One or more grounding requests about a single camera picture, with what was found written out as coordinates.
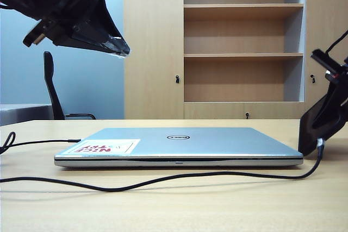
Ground black office chair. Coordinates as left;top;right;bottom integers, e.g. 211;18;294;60
43;51;97;120

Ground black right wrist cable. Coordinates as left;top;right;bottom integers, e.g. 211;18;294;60
325;29;348;55

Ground black charging cable silver plugs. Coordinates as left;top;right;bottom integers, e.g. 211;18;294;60
0;131;326;192

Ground grey low furniture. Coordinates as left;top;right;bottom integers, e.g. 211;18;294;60
0;103;54;127

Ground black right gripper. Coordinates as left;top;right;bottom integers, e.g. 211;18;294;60
310;48;348;139

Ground black smartphone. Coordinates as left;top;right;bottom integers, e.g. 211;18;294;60
297;90;340;157

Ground silver Dell laptop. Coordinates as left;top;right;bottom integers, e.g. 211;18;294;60
53;127;304;168

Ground light wooden cabinet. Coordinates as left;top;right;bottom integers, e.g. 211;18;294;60
122;0;348;120

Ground white sticker red lettering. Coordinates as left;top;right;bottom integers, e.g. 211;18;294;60
67;139;141;155

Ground wooden cabinet shelf board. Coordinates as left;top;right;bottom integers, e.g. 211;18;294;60
183;3;305;9
183;53;304;59

